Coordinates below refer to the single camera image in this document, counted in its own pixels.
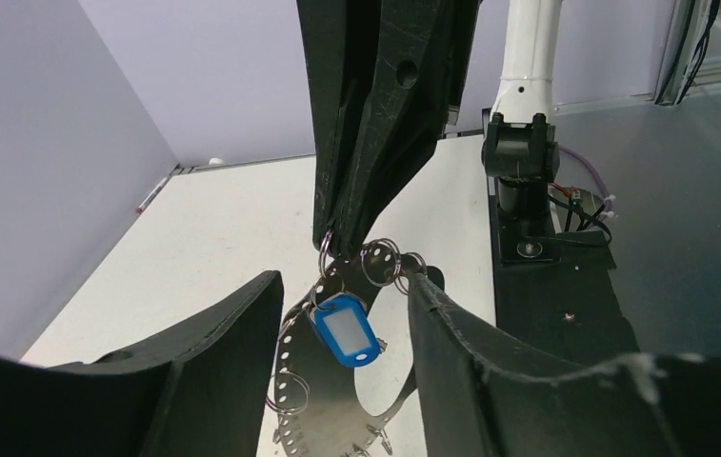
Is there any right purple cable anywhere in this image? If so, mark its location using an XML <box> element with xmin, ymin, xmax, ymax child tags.
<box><xmin>558</xmin><ymin>146</ymin><xmax>617</xmax><ymax>219</ymax></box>

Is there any key with blue tag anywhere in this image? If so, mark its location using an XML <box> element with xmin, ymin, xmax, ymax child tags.
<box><xmin>312</xmin><ymin>292</ymin><xmax>383</xmax><ymax>368</ymax></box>

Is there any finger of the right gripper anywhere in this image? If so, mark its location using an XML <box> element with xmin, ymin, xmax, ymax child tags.
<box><xmin>334</xmin><ymin>1</ymin><xmax>480</xmax><ymax>257</ymax></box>
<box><xmin>296</xmin><ymin>1</ymin><xmax>398</xmax><ymax>256</ymax></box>

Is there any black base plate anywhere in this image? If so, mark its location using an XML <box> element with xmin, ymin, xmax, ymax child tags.
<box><xmin>489</xmin><ymin>195</ymin><xmax>639</xmax><ymax>365</ymax></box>

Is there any metal key organizer plate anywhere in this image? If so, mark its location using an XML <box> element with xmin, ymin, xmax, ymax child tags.
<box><xmin>266</xmin><ymin>238</ymin><xmax>445</xmax><ymax>456</ymax></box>

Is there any aluminium frame rail back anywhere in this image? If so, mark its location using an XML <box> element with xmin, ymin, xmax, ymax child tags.
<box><xmin>169</xmin><ymin>153</ymin><xmax>314</xmax><ymax>177</ymax></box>

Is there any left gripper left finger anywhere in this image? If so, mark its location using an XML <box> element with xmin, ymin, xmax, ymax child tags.
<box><xmin>0</xmin><ymin>270</ymin><xmax>284</xmax><ymax>456</ymax></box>

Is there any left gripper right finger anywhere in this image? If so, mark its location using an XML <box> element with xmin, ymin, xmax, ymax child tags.
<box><xmin>408</xmin><ymin>273</ymin><xmax>721</xmax><ymax>456</ymax></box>

